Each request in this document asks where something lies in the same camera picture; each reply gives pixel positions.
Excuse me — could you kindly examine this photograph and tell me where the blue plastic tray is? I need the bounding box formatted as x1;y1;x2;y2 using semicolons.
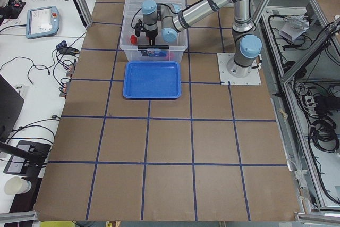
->
123;61;182;99

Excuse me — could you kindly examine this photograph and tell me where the red block in box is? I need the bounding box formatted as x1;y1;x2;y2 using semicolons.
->
130;35;138;45

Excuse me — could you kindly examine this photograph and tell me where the clear plastic storage box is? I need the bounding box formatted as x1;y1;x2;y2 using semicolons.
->
118;15;187;62

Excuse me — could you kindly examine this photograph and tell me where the black box latch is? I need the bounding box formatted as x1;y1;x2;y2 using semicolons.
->
137;45;169;51

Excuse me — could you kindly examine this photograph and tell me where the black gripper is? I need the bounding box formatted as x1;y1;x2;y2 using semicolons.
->
146;30;157;45

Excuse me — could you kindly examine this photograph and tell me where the white paper cup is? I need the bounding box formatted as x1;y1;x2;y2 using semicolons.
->
4;176;32;195

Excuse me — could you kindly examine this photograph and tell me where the teach pendant with red button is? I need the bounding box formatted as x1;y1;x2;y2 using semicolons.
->
25;6;60;39

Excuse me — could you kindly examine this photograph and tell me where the black monitor stand base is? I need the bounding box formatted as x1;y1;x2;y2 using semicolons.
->
1;140;51;177

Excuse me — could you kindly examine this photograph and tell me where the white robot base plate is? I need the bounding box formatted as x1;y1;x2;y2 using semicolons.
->
217;53;261;86

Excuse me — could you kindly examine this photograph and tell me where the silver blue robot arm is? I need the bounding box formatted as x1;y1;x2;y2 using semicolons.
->
132;0;256;53

